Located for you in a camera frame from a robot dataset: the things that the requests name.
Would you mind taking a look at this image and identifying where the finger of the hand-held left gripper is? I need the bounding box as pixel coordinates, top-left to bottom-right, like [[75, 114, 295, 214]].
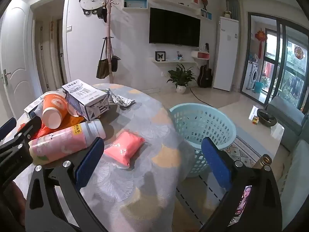
[[0, 118, 17, 143], [14, 116, 42, 148]]

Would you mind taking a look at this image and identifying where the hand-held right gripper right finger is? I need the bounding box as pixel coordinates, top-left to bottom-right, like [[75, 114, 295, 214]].
[[199, 136, 282, 232]]

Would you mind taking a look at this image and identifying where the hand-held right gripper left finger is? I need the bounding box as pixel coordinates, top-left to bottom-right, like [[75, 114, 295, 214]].
[[25, 136, 109, 232]]

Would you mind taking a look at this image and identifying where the orange plastic bag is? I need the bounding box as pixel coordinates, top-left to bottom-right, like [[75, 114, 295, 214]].
[[19, 113, 85, 141]]

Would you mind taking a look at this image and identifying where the light blue plastic basket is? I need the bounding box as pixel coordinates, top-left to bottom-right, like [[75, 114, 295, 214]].
[[169, 103, 237, 178]]

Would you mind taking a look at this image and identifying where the white milk carton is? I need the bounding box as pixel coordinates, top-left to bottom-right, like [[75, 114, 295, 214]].
[[61, 78, 110, 121]]

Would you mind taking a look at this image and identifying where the small white box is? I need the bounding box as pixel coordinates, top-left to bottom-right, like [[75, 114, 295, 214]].
[[24, 94, 46, 119]]

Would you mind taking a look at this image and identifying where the patterned rug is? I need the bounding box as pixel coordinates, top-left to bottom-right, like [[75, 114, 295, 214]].
[[176, 123, 266, 223]]

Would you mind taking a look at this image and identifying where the orange paper cup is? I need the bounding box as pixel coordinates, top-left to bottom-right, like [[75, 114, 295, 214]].
[[42, 91, 69, 129]]

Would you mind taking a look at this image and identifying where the pink drink bottle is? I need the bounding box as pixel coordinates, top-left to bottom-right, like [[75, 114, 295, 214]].
[[28, 119, 107, 166]]

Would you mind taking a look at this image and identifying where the pink clay bag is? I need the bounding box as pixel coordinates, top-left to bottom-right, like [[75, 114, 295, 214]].
[[104, 131, 146, 168]]

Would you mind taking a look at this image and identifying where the smartphone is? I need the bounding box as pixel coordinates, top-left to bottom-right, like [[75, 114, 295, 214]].
[[235, 186, 253, 215]]

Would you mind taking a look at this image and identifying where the brown glass bottle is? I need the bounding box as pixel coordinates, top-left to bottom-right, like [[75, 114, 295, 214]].
[[253, 154, 273, 171]]

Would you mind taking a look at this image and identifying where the glossy coffee table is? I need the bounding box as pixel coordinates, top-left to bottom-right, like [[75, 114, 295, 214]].
[[249, 105, 285, 150]]

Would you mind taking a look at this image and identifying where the black bowl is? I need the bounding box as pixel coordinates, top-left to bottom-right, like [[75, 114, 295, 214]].
[[256, 109, 277, 127]]

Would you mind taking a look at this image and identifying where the white door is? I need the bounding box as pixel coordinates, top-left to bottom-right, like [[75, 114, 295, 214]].
[[0, 0, 34, 119]]

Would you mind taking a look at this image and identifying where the grey sofa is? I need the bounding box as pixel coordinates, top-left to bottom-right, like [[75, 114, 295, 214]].
[[264, 96, 309, 223]]

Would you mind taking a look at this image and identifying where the black guitar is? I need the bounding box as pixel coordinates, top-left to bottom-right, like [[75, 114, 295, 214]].
[[197, 65, 213, 88]]

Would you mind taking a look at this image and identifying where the brown handbag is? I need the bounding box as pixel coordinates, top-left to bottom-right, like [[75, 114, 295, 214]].
[[97, 37, 110, 79]]

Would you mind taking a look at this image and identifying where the white washing machine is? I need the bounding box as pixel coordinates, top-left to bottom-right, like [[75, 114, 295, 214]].
[[246, 61, 259, 89]]

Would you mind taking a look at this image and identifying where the green potted plant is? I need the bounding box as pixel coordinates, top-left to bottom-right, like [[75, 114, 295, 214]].
[[166, 64, 197, 94]]

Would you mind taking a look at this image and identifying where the black handbag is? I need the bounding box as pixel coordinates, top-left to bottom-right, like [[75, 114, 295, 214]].
[[111, 39, 121, 72]]

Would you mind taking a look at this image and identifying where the tall white appliance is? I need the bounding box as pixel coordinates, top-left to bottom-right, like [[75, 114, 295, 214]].
[[212, 16, 239, 92]]

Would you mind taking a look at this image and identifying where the sliding glass door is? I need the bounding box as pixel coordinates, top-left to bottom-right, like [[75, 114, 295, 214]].
[[241, 12, 309, 112]]

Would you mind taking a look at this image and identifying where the pink coat rack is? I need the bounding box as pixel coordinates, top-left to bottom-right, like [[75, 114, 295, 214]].
[[97, 0, 127, 84]]

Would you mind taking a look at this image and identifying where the black hanging cap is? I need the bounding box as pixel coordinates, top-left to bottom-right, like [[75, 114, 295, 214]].
[[95, 5, 108, 23]]

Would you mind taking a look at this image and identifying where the red knot ornament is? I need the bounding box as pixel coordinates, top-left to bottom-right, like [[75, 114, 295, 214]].
[[255, 28, 268, 57]]

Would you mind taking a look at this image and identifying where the round red window sticker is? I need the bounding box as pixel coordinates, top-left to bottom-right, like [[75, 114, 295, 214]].
[[294, 46, 306, 59]]

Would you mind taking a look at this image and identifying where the grey curtain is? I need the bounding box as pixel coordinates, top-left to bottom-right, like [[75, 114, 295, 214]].
[[226, 0, 240, 20]]

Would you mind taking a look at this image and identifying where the black floor cable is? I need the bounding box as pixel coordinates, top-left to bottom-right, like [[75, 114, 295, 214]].
[[189, 88, 218, 107]]

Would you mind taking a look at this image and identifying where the round wall clock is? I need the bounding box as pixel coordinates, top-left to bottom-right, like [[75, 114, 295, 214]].
[[80, 0, 105, 17]]

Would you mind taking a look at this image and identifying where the black wall television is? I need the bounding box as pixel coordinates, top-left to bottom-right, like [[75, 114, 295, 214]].
[[149, 7, 201, 48]]

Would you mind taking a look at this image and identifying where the small blue wall box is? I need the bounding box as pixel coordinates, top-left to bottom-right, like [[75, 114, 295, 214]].
[[200, 8, 212, 20]]

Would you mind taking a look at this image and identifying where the blue framed wall box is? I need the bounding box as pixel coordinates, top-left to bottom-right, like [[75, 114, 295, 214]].
[[123, 0, 148, 10]]

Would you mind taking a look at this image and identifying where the long white wall shelf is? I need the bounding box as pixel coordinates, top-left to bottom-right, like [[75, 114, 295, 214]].
[[148, 0, 201, 16]]

